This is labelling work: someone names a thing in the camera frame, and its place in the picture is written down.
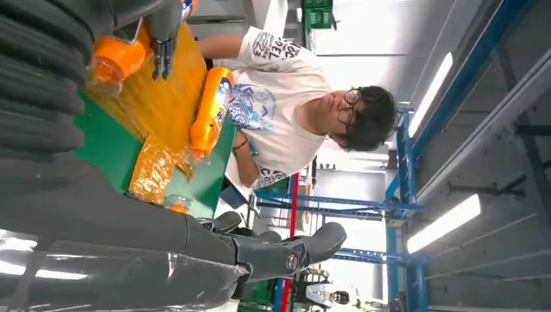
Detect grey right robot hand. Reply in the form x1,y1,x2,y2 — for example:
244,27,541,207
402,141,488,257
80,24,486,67
0,150,348,312

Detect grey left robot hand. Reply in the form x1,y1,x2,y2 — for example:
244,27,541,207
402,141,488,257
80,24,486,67
86,0,185,81

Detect yellow plastic sheet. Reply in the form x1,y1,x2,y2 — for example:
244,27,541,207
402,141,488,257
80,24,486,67
86,21,210,206

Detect green table mat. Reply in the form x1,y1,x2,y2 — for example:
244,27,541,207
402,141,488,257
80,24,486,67
73,90,238,220

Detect person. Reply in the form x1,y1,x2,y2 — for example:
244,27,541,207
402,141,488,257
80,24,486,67
196,25,398,190

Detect green crate stack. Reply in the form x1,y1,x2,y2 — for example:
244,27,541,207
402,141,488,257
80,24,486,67
303,0,335,31

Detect red pole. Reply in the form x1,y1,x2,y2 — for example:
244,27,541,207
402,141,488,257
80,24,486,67
279,172,300,312

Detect black eyeglasses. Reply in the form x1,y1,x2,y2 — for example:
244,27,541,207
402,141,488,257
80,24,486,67
337,88,363,131

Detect background robot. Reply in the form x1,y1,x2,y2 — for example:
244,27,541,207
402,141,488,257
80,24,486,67
292,268,352,309

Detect long ceiling light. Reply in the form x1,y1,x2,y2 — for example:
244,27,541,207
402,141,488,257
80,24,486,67
406,194,482,255
407,51,454,139

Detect blue metal frame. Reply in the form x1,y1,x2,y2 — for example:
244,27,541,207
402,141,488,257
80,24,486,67
253,101,429,312

